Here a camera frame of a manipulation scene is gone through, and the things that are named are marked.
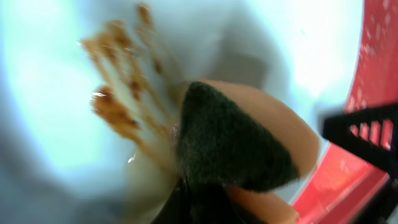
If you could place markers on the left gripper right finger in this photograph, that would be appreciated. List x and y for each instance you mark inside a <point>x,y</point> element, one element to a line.
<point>215,207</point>

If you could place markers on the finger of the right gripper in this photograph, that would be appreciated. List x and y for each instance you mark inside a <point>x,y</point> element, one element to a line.
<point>370,134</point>

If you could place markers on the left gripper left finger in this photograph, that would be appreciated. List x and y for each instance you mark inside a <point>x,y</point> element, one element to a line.
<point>176,210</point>

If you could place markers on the orange green scrub sponge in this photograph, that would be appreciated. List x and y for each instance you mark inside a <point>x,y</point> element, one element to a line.
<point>248,142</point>

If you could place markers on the red plastic tray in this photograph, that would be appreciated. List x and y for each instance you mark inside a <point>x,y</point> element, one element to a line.
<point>353,181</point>

